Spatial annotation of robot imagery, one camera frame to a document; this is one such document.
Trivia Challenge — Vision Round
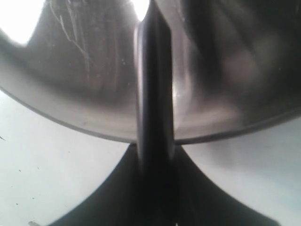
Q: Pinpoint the round stainless steel plate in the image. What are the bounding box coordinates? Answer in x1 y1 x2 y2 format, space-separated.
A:
0 0 301 144

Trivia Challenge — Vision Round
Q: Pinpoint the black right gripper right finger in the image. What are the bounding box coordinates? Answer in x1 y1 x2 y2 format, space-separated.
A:
164 145 279 226

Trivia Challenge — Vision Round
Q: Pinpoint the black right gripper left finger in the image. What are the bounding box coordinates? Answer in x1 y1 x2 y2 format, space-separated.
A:
52 143 151 226

